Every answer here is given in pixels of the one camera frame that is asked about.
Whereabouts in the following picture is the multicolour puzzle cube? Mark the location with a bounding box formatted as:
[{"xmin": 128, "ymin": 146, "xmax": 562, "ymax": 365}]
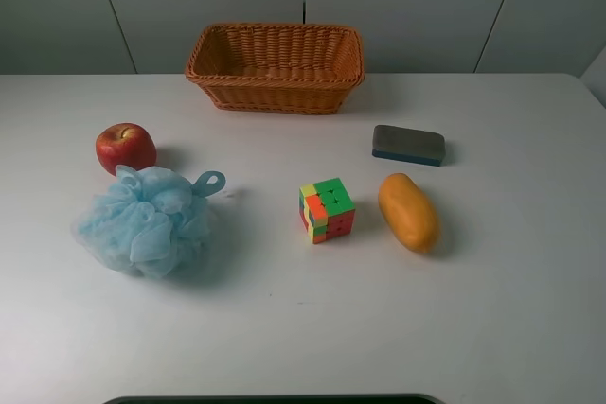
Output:
[{"xmin": 298, "ymin": 178, "xmax": 356, "ymax": 244}]

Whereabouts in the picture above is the grey and blue eraser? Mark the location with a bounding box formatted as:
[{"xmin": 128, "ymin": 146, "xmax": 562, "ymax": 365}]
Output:
[{"xmin": 372, "ymin": 125, "xmax": 446, "ymax": 167}]

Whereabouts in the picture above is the red apple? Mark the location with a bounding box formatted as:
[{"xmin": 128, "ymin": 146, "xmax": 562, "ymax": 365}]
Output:
[{"xmin": 95, "ymin": 123, "xmax": 157, "ymax": 176}]

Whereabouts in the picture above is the orange bread-shaped toy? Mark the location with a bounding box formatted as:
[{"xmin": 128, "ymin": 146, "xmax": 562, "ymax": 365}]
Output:
[{"xmin": 378, "ymin": 173, "xmax": 440, "ymax": 254}]

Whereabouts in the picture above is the orange wicker basket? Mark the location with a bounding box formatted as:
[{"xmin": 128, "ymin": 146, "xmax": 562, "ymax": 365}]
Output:
[{"xmin": 185, "ymin": 23, "xmax": 365, "ymax": 115}]

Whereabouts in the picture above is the light blue bath loofah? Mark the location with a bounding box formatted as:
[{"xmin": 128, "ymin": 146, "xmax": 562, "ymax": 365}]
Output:
[{"xmin": 73, "ymin": 165, "xmax": 226, "ymax": 278}]

